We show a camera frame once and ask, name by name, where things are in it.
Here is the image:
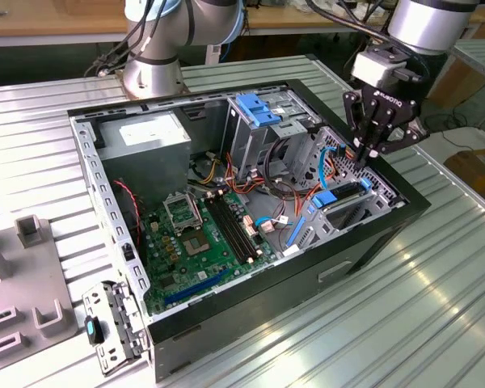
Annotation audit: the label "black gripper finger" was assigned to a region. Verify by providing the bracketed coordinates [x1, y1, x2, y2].
[343, 91, 373, 167]
[361, 120, 432, 167]

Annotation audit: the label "perforated metal disk bay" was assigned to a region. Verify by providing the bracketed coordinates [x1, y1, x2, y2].
[297, 125, 407, 254]

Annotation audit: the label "large brown cardboard box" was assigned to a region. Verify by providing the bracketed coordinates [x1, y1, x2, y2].
[428, 56, 485, 108]

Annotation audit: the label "blue drive cage latch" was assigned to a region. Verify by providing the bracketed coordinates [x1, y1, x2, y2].
[234, 93, 282, 127]

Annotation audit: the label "metal slat side table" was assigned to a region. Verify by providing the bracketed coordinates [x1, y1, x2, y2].
[452, 38, 485, 90]

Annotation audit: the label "grey metal drive cage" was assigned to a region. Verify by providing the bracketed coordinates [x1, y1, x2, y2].
[221, 89, 323, 183]

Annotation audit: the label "black RAM slot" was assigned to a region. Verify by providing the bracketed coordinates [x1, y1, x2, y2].
[220, 193, 263, 258]
[209, 196, 252, 264]
[204, 196, 247, 266]
[214, 195, 257, 260]

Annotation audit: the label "metal socket cover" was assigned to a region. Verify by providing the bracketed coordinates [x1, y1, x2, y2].
[163, 193, 203, 234]

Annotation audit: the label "black PC case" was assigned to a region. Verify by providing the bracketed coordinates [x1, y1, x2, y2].
[66, 78, 432, 383]

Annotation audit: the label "grey power supply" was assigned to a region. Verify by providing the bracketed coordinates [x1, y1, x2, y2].
[95, 111, 193, 207]

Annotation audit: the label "green motherboard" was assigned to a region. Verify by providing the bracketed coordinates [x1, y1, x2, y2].
[139, 189, 282, 318]

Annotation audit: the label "blue expansion slot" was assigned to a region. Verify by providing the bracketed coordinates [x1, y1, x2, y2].
[163, 269, 230, 307]

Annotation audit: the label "long wooden desk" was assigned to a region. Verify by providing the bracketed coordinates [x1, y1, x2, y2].
[0, 0, 485, 48]

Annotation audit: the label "small black teal device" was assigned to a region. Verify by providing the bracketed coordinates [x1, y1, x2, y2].
[84, 316, 106, 345]

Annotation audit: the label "grey parts rack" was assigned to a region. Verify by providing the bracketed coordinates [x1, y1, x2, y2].
[0, 215, 84, 365]

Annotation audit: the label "orange power wire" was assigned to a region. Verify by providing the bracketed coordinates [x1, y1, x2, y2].
[334, 144, 360, 162]

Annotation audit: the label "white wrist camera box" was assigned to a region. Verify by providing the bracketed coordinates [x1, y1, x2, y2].
[350, 51, 407, 89]

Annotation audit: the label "long blue data wire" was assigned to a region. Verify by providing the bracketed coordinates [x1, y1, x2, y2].
[318, 144, 345, 189]

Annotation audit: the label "black wrist cables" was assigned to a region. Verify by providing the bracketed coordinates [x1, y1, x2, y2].
[305, 0, 429, 84]

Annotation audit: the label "red black wire bundle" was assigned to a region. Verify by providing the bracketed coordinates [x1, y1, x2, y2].
[224, 151, 320, 211]

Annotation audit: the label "short blue wire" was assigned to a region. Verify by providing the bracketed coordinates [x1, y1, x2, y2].
[253, 217, 276, 234]

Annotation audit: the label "yellow black power wires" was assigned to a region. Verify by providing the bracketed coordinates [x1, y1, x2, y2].
[188, 151, 227, 187]

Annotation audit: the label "red fan wire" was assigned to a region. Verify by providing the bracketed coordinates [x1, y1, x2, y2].
[112, 180, 143, 247]

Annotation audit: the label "black arm base cables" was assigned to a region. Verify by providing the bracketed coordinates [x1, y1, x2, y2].
[83, 0, 197, 78]

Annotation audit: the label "hinged metal slot bracket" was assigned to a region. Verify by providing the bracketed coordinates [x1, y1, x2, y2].
[82, 280, 151, 377]

